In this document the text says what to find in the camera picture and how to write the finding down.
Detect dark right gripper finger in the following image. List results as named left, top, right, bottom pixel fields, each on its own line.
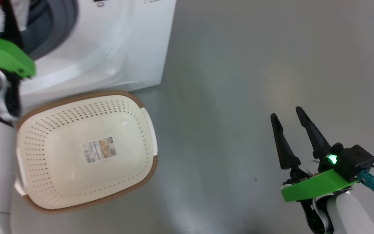
left=270, top=113, right=302, bottom=170
left=295, top=106, right=334, bottom=163

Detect printed basket label sticker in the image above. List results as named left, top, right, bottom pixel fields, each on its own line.
left=82, top=136, right=117, bottom=164

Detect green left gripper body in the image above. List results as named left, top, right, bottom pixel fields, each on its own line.
left=0, top=33, right=36, bottom=79

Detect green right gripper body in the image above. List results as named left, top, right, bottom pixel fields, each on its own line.
left=280, top=159, right=359, bottom=234

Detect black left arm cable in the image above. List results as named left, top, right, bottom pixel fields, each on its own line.
left=0, top=72, right=22, bottom=127

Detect white front-load washing machine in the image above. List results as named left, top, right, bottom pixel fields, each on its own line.
left=0, top=0, right=177, bottom=108

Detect cream perforated laundry basket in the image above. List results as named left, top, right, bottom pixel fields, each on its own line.
left=14, top=91, right=158, bottom=214

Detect grey rubber door gasket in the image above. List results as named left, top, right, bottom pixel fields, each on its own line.
left=21, top=0, right=79, bottom=60

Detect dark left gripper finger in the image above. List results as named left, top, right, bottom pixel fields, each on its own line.
left=3, top=0, right=24, bottom=46

